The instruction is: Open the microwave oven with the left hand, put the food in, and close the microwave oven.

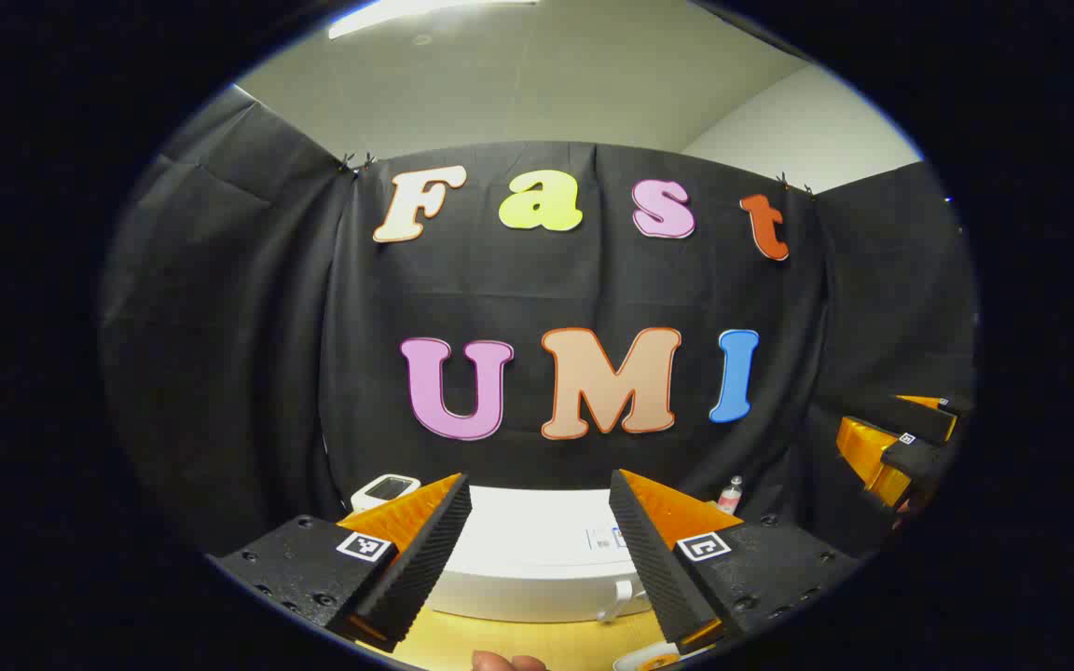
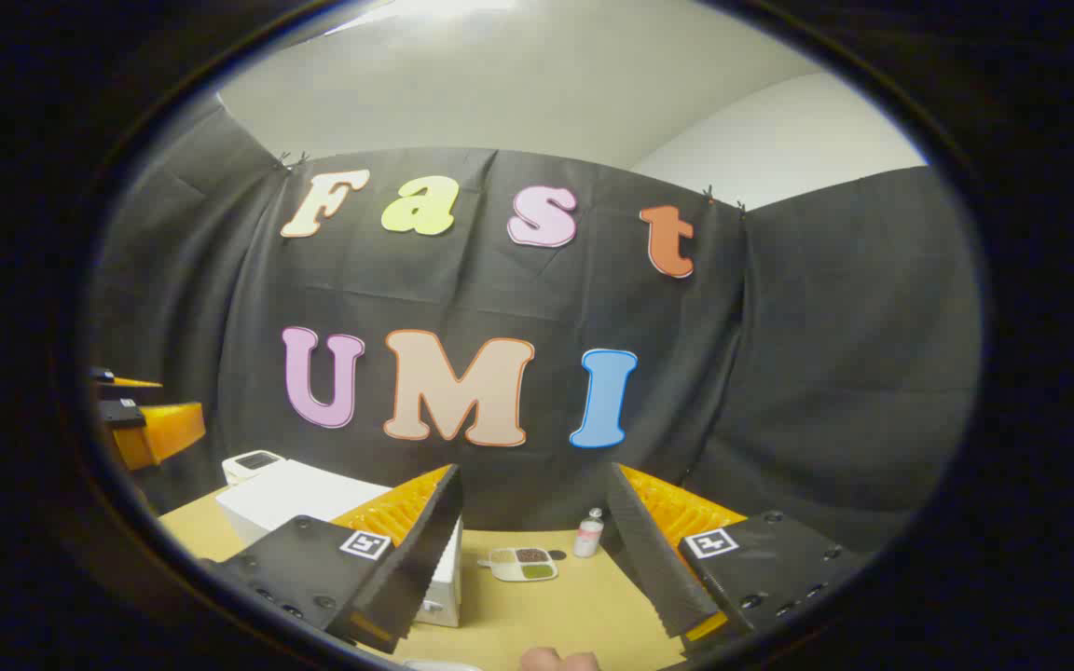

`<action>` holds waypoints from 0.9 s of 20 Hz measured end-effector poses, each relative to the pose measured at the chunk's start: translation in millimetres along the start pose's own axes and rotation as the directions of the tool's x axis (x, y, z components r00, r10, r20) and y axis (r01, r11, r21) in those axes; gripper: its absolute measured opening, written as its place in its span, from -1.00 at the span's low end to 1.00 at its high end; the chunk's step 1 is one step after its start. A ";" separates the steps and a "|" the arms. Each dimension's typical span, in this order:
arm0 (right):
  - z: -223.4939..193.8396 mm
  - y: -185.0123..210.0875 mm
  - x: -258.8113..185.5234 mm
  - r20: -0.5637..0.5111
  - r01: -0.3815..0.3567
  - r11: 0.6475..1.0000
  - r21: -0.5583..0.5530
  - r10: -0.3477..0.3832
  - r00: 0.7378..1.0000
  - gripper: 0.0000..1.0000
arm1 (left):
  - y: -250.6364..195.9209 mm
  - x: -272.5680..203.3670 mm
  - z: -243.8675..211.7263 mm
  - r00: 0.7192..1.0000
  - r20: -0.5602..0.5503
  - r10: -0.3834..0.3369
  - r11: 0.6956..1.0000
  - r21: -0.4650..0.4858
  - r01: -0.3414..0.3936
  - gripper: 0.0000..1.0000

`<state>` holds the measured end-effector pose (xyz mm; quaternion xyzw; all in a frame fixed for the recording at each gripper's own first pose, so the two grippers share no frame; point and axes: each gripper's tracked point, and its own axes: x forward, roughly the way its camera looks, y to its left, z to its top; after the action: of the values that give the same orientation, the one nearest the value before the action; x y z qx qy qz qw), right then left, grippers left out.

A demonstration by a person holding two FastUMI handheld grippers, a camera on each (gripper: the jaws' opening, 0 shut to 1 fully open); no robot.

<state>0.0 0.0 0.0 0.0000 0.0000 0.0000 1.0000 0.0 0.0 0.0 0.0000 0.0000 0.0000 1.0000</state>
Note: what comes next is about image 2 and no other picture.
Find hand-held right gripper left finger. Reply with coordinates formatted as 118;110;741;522
200;463;465;655

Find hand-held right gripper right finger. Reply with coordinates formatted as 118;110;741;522
604;461;876;658

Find white microwave oven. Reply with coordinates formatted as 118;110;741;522
215;459;465;628

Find small pink label bottle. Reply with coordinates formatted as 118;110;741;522
574;508;605;558

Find white divided seed dish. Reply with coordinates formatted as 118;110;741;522
478;547;558;582

